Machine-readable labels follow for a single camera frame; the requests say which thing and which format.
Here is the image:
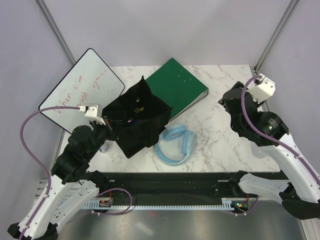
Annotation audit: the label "left corner frame post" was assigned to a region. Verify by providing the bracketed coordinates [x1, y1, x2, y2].
[35, 0, 76, 65]

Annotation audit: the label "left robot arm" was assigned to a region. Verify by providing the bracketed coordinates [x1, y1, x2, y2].
[7, 122, 112, 240]

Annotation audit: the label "white whiteboard red writing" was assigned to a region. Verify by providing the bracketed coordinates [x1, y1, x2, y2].
[38, 48, 126, 135]

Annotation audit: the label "green glass bottle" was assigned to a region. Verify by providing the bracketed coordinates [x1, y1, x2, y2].
[132, 96, 145, 115]

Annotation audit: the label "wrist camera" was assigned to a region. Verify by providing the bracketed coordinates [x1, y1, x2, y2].
[79, 103, 106, 125]
[248, 73, 276, 104]

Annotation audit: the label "right corner frame post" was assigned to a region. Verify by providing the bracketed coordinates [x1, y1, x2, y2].
[250, 0, 300, 74]

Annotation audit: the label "corner frame post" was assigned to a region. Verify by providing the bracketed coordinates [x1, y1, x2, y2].
[250, 0, 300, 74]
[35, 0, 76, 65]

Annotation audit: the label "water bottle near left arm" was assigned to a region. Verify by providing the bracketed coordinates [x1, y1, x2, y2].
[99, 143, 110, 154]

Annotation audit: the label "water bottle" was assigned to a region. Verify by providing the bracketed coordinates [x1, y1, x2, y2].
[251, 146, 268, 159]

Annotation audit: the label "light blue headphones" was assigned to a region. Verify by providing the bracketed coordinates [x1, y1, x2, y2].
[154, 124, 196, 166]

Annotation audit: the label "black canvas bag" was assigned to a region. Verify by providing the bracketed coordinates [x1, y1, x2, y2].
[102, 77, 172, 159]

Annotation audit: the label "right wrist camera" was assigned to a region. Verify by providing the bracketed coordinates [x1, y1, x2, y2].
[248, 73, 276, 104]

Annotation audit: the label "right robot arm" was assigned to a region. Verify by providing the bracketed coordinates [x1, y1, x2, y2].
[219, 81, 320, 220]

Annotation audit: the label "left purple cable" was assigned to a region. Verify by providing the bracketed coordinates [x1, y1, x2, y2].
[18, 106, 87, 240]

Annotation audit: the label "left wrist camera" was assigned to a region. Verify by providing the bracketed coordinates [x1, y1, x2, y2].
[79, 103, 106, 125]

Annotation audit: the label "white cable duct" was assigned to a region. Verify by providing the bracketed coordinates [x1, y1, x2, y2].
[81, 199, 235, 211]

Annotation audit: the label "green ring binder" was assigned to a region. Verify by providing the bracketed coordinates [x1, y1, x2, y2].
[146, 58, 209, 121]

